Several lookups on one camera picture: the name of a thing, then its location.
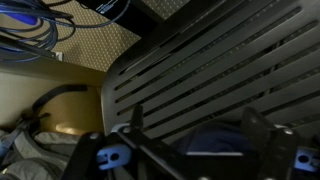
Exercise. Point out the dark navy jacket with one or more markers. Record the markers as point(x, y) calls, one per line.
point(43, 150)

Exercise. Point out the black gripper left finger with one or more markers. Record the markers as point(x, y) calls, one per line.
point(140, 153)

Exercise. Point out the brown leather armchair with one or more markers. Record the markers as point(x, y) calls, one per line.
point(76, 110)

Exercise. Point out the black slatted office chair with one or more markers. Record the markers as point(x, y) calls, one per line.
point(216, 66)

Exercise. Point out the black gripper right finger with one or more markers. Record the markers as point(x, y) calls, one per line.
point(273, 150)

